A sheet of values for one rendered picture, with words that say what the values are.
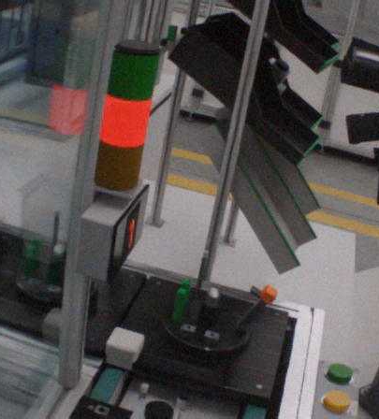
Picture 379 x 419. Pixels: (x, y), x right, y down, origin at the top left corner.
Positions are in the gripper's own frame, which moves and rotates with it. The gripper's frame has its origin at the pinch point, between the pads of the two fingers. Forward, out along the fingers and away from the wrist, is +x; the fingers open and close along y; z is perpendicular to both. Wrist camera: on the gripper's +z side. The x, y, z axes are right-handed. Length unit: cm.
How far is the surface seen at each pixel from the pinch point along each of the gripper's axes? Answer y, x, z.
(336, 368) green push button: 6.1, 28.2, -1.4
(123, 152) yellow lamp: 26.3, -4.3, 30.7
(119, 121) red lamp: 26.6, -7.7, 31.6
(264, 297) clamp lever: 5.9, 19.6, 12.5
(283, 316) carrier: -5.1, 28.6, 8.5
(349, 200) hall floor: -314, 124, -27
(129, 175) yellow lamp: 25.6, -1.8, 29.7
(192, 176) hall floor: -287, 126, 69
